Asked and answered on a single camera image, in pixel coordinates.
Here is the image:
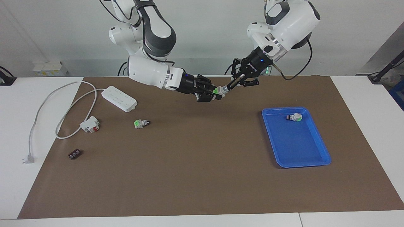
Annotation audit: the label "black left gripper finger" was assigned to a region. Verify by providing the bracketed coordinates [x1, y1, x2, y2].
[227, 58, 245, 92]
[238, 75, 261, 88]

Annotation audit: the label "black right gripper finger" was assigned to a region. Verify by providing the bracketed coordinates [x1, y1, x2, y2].
[196, 91, 223, 103]
[196, 74, 218, 92]

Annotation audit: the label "brown table mat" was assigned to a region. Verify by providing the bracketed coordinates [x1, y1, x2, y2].
[17, 76, 404, 219]

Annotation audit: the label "white power strip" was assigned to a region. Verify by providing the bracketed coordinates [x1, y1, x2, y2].
[102, 85, 138, 113]

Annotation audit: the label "blue plastic tray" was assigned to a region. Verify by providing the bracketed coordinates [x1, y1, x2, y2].
[262, 107, 332, 168]

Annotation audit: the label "white circuit breaker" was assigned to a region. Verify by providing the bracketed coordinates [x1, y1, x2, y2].
[80, 116, 100, 134]

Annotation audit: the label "white small boxes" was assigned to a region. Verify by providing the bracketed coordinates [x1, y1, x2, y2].
[33, 61, 68, 77]

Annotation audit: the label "blue box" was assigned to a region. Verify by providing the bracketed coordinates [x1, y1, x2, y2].
[389, 80, 404, 111]

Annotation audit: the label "black device on table edge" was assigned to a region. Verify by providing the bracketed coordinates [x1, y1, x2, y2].
[0, 66, 17, 86]

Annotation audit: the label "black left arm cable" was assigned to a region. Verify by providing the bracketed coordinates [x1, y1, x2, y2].
[262, 0, 313, 81]

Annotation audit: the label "black right base cable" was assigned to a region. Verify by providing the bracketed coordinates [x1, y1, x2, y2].
[117, 61, 130, 77]

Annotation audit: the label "white power strip cable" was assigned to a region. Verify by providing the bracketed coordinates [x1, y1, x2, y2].
[22, 80, 106, 164]

